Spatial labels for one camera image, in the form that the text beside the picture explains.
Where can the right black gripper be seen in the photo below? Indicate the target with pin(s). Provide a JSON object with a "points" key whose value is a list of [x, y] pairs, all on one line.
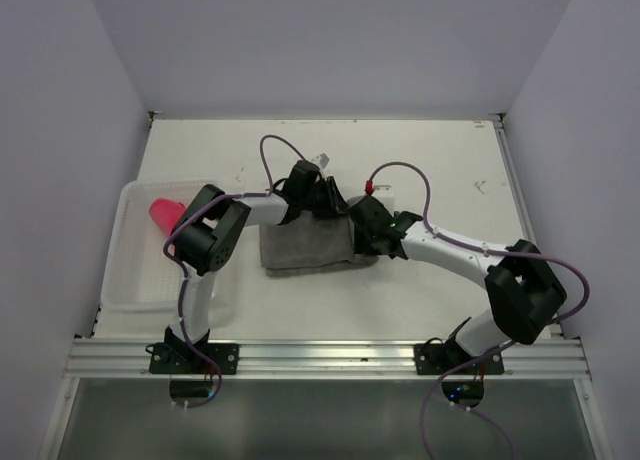
{"points": [[362, 245]]}

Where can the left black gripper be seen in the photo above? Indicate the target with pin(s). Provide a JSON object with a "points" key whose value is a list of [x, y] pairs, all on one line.
{"points": [[334, 203]]}

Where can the grey towel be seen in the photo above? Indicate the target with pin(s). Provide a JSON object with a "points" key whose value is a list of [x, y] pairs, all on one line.
{"points": [[308, 246]]}

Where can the pink towel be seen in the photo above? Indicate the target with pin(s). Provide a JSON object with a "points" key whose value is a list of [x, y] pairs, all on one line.
{"points": [[165, 214]]}

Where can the clear plastic basket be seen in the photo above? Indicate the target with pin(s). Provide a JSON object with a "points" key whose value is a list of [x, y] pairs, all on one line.
{"points": [[138, 277]]}

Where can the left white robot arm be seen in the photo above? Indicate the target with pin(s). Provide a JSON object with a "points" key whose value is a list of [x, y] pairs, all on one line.
{"points": [[204, 239]]}

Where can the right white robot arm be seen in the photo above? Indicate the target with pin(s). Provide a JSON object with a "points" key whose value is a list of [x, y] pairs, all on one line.
{"points": [[524, 294]]}

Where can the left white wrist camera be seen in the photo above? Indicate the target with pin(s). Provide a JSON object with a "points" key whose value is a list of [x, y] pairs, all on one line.
{"points": [[321, 161]]}

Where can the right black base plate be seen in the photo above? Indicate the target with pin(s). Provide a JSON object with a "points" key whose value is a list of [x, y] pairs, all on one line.
{"points": [[436, 356]]}

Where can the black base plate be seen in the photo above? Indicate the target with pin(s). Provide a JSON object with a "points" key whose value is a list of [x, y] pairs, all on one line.
{"points": [[436, 356], [225, 357]]}

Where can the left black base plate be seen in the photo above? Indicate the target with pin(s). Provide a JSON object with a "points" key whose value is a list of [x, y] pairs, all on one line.
{"points": [[225, 357]]}

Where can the aluminium mounting rail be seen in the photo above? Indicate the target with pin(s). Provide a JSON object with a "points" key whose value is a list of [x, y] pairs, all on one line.
{"points": [[555, 359]]}

